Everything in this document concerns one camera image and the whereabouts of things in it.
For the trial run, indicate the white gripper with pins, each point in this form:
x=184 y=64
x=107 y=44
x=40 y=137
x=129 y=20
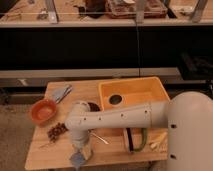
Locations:
x=85 y=150

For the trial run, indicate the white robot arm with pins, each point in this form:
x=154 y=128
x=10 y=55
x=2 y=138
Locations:
x=188 y=117

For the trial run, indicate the metal spoon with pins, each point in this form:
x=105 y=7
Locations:
x=100 y=138

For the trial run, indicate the brown crumbs pile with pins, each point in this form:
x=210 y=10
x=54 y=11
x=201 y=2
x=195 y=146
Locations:
x=56 y=131

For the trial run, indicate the dark brown round bowl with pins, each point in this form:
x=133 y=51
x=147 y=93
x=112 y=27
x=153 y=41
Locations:
x=94 y=107

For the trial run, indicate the orange bowl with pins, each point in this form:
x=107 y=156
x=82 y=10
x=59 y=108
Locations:
x=42 y=111

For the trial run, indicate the dark round object in bin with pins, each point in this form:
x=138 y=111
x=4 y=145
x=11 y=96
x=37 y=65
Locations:
x=115 y=99

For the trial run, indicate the yellow plastic bin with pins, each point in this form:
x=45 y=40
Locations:
x=133 y=91

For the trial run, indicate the red tray on shelf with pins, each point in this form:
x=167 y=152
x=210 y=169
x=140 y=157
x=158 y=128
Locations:
x=128 y=8

